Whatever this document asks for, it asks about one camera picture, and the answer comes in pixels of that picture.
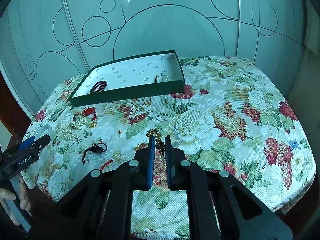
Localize person left hand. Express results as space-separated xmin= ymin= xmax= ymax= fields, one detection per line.
xmin=0 ymin=174 xmax=31 ymax=226

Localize dark green jewelry box tray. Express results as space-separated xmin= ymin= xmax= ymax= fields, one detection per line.
xmin=69 ymin=50 xmax=185 ymax=107

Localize red knot gold charm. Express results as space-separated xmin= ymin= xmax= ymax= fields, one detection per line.
xmin=82 ymin=107 xmax=97 ymax=128

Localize floral tablecloth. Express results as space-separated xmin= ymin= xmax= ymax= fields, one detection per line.
xmin=22 ymin=56 xmax=316 ymax=239

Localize red tassel cord charm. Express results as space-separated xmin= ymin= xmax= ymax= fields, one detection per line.
xmin=99 ymin=159 xmax=113 ymax=172

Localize pearl gold brooch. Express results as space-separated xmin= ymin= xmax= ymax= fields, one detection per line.
xmin=59 ymin=115 xmax=86 ymax=141

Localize black knotted cord pendant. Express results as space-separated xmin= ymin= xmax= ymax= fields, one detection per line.
xmin=81 ymin=142 xmax=107 ymax=164

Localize glass sliding wardrobe doors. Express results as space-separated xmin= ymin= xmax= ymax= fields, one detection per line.
xmin=1 ymin=0 xmax=306 ymax=116

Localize white jade bangle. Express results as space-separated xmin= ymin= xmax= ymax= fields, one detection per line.
xmin=35 ymin=125 xmax=53 ymax=140

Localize gold bead chain jewelry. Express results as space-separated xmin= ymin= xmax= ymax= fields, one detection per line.
xmin=146 ymin=129 xmax=165 ymax=155

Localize dark red bead bracelet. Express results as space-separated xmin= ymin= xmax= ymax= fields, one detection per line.
xmin=89 ymin=80 xmax=108 ymax=94

